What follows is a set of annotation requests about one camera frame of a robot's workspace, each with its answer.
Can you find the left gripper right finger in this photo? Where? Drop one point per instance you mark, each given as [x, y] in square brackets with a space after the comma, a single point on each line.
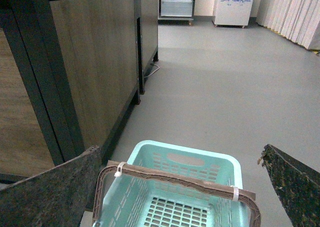
[296, 184]

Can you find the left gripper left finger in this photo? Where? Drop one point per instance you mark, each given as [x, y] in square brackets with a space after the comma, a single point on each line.
[54, 198]

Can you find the brown basket handle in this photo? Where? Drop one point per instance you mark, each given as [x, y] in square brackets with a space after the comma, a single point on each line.
[210, 188]

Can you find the light blue plastic basket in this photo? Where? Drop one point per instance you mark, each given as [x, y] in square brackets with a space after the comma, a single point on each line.
[134, 202]

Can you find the wooden display cabinet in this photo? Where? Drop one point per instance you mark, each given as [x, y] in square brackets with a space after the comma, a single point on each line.
[70, 70]

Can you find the white curtain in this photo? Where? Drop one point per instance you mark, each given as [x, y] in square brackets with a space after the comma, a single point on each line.
[296, 20]

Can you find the white chest freezer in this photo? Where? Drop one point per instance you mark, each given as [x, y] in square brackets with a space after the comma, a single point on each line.
[231, 12]

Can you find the glass door fridge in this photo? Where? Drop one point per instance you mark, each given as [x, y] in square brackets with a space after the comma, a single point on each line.
[176, 11]

